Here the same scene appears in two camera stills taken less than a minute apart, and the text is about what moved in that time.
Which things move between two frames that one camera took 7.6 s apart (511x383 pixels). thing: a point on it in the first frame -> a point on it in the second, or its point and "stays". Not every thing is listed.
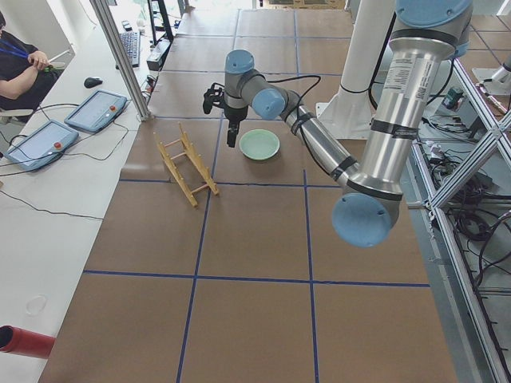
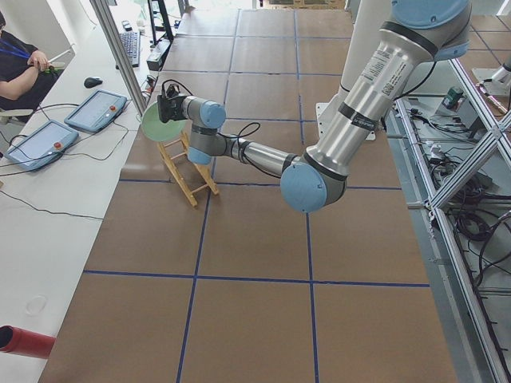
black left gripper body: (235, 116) -> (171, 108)
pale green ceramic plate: (259, 144) -> (155, 128)
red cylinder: (17, 341) stays
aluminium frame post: (104, 12) stays
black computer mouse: (90, 82) stays
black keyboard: (131, 41) stays
